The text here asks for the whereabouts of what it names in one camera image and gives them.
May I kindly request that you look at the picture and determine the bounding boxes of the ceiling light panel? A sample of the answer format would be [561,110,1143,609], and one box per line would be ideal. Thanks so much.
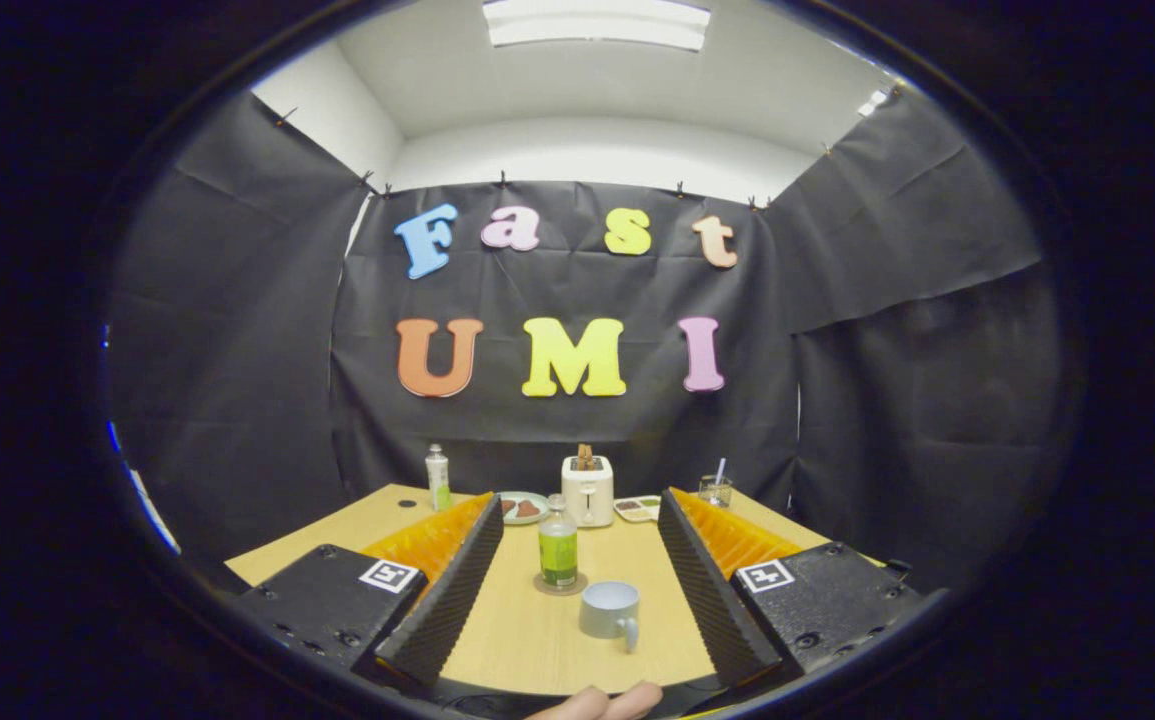
[482,0,713,51]

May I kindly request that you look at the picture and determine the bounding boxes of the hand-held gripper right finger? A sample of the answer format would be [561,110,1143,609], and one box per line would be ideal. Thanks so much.
[657,487,928,689]

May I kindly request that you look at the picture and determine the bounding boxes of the white toaster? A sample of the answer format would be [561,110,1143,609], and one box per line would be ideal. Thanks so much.
[561,455,615,528]

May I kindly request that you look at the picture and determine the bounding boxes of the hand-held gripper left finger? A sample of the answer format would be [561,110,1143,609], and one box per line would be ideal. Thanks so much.
[232,492,506,691]

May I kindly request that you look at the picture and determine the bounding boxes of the pale green plate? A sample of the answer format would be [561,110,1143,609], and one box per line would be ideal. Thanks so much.
[497,491,550,526]

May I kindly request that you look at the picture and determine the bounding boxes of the white and green spray bottle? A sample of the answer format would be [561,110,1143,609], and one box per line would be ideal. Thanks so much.
[425,444,452,512]

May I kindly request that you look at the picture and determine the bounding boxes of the pale blue cup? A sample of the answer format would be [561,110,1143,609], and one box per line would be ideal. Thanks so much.
[579,581,642,654]

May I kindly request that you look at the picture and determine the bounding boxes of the green label juice bottle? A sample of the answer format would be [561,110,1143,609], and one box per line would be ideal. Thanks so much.
[538,493,580,589]

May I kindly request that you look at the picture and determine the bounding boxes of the wooden table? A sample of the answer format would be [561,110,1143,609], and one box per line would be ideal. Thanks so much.
[225,484,883,698]

